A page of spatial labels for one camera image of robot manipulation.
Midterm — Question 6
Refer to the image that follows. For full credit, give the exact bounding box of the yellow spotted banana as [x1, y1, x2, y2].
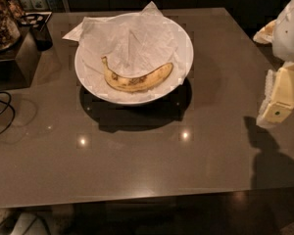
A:
[102, 57, 173, 93]

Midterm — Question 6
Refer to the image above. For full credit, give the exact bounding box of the black cup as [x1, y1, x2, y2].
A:
[22, 13, 53, 51]

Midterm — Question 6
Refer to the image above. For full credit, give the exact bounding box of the glass jar with snacks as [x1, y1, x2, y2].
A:
[0, 0, 21, 52]

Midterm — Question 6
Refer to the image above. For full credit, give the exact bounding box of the white bowl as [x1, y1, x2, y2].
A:
[73, 12, 195, 107]

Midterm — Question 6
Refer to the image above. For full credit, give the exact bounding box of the white paper towel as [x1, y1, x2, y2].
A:
[62, 1, 187, 104]

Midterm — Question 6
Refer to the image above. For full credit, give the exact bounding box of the dark box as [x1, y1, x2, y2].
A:
[0, 27, 41, 90]

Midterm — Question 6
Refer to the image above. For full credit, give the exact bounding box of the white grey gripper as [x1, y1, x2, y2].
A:
[256, 0, 294, 128]

